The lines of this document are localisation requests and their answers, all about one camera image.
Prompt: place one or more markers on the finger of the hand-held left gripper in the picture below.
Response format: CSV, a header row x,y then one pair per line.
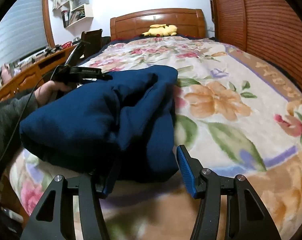
x,y
106,76

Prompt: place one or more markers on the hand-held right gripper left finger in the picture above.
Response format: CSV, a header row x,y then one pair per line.
x,y
108,188

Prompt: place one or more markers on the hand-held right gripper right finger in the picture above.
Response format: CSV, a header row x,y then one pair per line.
x,y
186,170

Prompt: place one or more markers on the navy blue suit jacket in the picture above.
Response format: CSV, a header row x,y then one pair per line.
x,y
90,120

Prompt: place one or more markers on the person's left forearm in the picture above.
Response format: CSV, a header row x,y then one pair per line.
x,y
5,120

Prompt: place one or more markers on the person's left hand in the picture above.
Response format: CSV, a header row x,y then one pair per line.
x,y
47,92

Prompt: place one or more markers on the red basket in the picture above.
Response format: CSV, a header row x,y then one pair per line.
x,y
67,45

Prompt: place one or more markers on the silver pot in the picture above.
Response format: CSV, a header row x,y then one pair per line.
x,y
76,40

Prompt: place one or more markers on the dark wooden chair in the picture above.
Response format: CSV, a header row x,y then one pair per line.
x,y
93,42

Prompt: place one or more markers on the wooden desk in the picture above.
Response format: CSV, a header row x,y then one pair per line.
x,y
28,77

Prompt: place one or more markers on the black binders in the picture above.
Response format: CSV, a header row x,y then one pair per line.
x,y
65,18

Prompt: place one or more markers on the wooden headboard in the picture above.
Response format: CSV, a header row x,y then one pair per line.
x,y
131,22

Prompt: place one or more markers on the pink bottle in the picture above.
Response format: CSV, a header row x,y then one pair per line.
x,y
5,72

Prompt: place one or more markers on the yellow plush toy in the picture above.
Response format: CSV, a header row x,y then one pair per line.
x,y
161,30

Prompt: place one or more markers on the grey window blind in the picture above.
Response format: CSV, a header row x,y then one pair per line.
x,y
18,30

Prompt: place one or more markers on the floral blanket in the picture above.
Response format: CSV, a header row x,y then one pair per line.
x,y
228,110

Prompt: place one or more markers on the wooden louvered wardrobe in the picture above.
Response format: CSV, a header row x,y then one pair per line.
x,y
266,25

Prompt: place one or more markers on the wooden window frame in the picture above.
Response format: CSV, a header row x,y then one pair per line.
x,y
47,17

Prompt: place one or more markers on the white wall shelf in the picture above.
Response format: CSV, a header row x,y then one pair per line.
x,y
88,11

